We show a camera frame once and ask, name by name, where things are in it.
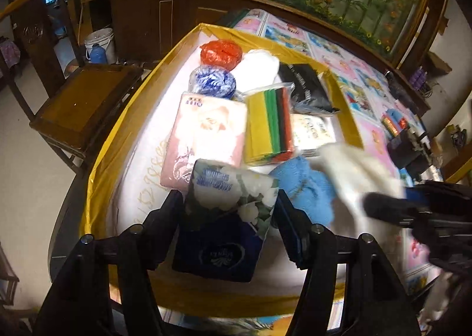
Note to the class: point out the white tissue packet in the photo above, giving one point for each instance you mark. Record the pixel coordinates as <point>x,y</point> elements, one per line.
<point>313,133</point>

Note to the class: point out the brown cardboard box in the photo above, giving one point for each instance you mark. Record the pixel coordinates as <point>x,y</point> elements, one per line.
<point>439,62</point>

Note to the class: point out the orange plastic bag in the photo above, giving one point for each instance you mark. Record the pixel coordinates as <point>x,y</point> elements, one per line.
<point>221,55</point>

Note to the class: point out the white bucket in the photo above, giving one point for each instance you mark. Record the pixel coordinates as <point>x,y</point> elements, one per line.
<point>105,38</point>

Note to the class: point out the wooden cabinet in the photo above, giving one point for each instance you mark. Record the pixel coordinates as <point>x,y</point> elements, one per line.
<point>177,19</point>

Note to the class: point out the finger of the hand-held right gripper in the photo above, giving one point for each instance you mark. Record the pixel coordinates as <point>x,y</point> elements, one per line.
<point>391,210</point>
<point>416,196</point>

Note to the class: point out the multicoloured flat pack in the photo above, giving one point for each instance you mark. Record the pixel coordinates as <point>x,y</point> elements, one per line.
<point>394,123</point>

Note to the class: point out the yellow-taped cardboard box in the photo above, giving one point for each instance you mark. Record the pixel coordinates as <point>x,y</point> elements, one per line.
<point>143,159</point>

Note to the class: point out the wooden chair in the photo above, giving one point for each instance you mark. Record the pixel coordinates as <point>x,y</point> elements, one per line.
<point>84,100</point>

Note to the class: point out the purple bottles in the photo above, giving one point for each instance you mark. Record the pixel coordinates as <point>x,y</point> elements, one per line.
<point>418,78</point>

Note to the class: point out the white plastic bag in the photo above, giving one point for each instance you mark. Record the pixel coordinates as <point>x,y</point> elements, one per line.
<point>256,65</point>

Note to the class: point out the printed tablecloth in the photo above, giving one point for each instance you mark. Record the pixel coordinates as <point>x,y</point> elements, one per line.
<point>332,48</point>

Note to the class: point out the black flat object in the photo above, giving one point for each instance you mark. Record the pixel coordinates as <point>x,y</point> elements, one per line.
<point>398,90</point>

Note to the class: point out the person's right hand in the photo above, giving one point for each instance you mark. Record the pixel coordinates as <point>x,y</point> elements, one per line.
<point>438,293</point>

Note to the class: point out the black plastic packet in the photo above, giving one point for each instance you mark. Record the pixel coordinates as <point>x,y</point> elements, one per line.
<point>306,89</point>

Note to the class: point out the blue towel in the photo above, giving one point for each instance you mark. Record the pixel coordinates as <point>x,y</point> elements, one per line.
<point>306,184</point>

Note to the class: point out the yellow green red cloth pack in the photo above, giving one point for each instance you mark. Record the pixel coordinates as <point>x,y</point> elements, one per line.
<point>269,125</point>

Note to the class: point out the purple cloth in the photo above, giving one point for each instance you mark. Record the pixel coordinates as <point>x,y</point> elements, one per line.
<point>9,52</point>

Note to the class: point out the floral blue tissue pack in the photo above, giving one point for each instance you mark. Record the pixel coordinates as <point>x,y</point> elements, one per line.
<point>221,210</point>

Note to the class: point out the wooden stool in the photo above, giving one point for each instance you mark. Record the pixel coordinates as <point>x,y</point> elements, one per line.
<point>8,277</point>

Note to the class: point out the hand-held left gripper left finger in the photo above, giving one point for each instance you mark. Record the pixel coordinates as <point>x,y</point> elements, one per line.
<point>173,214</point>

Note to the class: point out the blue and white patterned bag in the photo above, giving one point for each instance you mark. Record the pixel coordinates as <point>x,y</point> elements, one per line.
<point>214,81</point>

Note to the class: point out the dark green object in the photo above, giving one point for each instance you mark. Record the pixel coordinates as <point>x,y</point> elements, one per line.
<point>456,137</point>

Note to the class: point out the pink tissue pack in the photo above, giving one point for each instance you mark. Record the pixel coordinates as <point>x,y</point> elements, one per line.
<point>206,137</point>

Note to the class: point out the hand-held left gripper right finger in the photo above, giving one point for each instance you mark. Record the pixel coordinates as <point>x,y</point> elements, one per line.
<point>289,225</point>

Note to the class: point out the white towel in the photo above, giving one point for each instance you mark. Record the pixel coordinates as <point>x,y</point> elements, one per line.
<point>354,173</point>

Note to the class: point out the wooden side table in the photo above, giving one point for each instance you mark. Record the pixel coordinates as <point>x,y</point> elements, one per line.
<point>459,168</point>

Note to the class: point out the blue bottle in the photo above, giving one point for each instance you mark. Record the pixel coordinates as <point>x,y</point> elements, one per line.
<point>97,55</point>

